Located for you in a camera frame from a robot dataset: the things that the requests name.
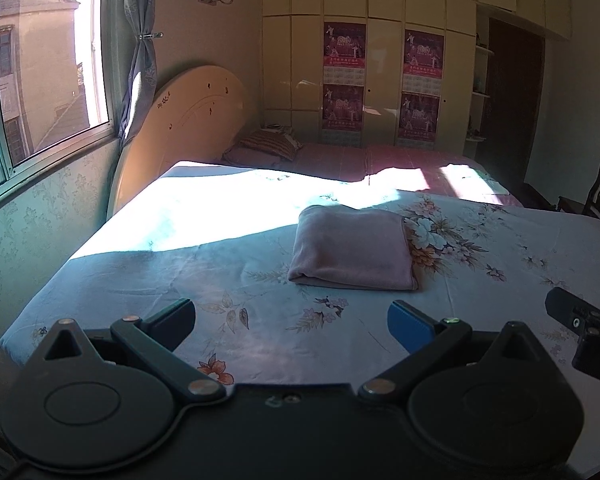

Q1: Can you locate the white corner shelf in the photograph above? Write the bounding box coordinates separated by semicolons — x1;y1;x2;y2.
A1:
462;30;496;158

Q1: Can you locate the dark wooden door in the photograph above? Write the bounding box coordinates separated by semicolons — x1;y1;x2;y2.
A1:
487;17;547;196

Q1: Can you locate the grey curtain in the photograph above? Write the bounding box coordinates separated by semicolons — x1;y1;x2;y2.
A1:
100;0;162;142

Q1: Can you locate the pink striped bed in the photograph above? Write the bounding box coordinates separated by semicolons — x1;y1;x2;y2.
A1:
220;140;523;208

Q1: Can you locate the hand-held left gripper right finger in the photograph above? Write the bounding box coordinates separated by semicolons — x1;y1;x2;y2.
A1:
357;300;556;402

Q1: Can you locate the pink sweater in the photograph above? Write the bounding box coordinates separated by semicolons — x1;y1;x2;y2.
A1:
286;204;420;292

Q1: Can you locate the window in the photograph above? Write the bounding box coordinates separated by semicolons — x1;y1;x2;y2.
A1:
0;0;120;201

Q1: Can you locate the cream wardrobe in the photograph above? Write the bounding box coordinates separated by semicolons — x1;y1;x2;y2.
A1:
260;0;576;152

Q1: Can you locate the cream rounded headboard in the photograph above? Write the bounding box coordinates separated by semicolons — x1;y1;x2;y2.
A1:
106;63;248;221

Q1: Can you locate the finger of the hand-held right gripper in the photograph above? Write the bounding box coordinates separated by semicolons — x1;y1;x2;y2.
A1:
545;287;600;334

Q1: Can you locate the floral white bed sheet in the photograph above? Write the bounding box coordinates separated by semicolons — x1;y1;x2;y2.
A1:
0;160;600;478

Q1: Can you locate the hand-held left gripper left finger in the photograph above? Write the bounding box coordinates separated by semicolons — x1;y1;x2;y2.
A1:
27;298;227;402

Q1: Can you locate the grey building outside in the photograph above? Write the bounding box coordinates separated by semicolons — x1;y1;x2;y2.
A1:
0;0;92;162

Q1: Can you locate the magenta wall poster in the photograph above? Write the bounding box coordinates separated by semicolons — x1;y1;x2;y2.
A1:
323;21;367;85
402;29;446;93
396;91;441;149
321;83;365;145

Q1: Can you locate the striped pillow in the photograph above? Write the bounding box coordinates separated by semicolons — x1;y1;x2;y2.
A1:
237;132;302;162

